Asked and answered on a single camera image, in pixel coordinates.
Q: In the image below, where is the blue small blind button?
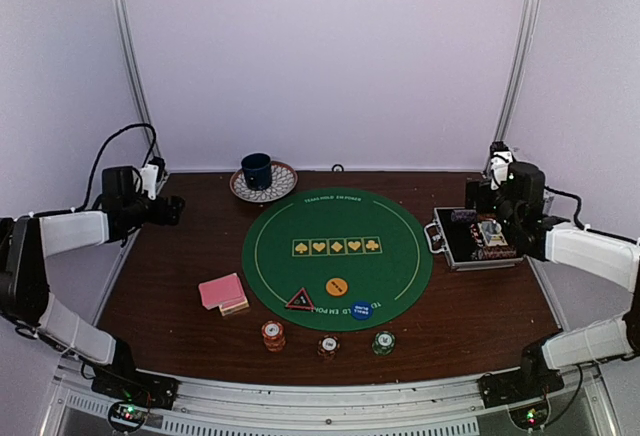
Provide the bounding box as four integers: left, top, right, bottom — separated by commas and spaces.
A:
350, 301, 374, 321

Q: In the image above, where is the orange big blind button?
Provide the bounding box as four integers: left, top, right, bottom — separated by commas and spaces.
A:
325, 277, 349, 297

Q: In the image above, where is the green twenty chip stack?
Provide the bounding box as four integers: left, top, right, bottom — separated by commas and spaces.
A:
371, 331, 396, 356

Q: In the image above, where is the black red hundred chip stack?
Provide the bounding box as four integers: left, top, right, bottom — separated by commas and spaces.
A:
316, 335, 340, 361

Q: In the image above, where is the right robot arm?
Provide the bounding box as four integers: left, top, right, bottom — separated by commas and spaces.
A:
465, 156, 639, 398

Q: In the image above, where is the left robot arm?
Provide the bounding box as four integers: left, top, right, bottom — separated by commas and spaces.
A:
1, 157, 185, 400

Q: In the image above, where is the aluminium poker chip case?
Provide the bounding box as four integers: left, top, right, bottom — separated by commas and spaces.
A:
424, 205, 525, 271

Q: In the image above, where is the red-backed card deck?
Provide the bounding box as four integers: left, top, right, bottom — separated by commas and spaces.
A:
198, 273, 246, 310

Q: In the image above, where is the dark blue mug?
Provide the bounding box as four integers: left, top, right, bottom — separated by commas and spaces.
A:
241, 153, 272, 191

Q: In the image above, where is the card box under deck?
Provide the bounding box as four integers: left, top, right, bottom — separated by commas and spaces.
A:
219, 300, 249, 317

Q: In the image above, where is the patterned ceramic saucer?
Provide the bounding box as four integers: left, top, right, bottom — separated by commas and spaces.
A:
229, 161, 298, 204

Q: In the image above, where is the round green poker mat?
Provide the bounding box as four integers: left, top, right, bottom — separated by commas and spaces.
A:
242, 188, 434, 332

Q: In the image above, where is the red five chip stack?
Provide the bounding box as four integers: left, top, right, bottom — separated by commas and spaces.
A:
261, 320, 286, 352

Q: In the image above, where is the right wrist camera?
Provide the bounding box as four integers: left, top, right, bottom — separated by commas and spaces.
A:
489, 141, 515, 191

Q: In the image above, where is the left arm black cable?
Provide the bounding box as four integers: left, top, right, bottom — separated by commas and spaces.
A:
82, 123, 160, 217

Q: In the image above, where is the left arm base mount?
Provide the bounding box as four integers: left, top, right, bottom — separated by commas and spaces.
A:
91, 372, 179, 410

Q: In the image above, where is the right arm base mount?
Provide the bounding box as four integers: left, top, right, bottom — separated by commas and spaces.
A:
477, 370, 564, 408

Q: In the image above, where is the right aluminium frame post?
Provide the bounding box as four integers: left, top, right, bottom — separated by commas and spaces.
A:
483, 0, 545, 177

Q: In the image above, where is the aluminium frame post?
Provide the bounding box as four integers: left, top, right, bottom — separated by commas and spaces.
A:
483, 0, 545, 177
103, 0, 169, 180

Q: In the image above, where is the left aluminium frame post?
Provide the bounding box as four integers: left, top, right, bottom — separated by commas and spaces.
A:
103, 0, 169, 180

